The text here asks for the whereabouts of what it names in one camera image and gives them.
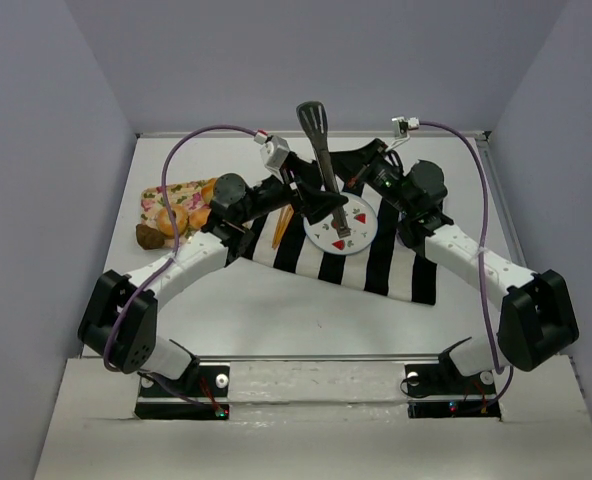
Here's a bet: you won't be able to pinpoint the black white striped cloth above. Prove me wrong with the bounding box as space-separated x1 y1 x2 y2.
244 185 437 306

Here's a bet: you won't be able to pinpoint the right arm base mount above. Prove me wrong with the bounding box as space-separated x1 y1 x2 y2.
399 363 502 420

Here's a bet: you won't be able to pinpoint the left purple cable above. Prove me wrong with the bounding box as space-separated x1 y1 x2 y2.
101 123 267 374

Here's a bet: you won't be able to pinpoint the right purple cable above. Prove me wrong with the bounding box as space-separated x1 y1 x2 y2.
415 118 515 375

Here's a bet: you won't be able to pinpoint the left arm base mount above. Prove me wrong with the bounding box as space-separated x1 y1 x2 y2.
134 362 231 421

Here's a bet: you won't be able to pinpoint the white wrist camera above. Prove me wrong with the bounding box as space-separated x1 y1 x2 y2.
254 130 290 178
391 116 420 139

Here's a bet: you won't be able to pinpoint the floral rectangular tray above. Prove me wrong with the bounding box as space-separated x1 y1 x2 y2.
135 178 216 250

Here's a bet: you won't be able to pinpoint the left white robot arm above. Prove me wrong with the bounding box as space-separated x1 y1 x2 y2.
77 173 348 380

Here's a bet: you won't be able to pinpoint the sugared ring donut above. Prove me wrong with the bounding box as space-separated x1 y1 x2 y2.
155 205 189 238

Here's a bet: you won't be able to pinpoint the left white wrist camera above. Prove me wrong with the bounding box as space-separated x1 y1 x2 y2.
254 130 290 178

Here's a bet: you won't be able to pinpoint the brown chocolate pastry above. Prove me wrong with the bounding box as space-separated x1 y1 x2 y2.
135 224 166 250

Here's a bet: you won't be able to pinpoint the metal table rail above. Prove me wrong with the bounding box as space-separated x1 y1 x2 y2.
136 128 486 140

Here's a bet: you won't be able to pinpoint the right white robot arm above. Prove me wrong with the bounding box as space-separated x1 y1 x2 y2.
331 139 579 377

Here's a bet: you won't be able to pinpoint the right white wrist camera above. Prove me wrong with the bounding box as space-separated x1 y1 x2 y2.
391 116 420 139

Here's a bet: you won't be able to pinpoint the metal serving tongs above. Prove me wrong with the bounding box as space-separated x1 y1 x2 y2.
296 101 351 239

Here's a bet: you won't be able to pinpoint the purple cable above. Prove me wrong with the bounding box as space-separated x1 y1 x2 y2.
101 123 267 374
415 118 515 375

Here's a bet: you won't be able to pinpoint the watermelon pattern plate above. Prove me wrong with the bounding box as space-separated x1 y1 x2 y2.
303 193 378 256

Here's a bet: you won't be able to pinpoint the round bread roll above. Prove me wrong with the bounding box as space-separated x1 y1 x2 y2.
188 207 211 230

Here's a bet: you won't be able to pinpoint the twisted golden bread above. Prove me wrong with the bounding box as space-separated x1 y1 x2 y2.
201 177 218 204

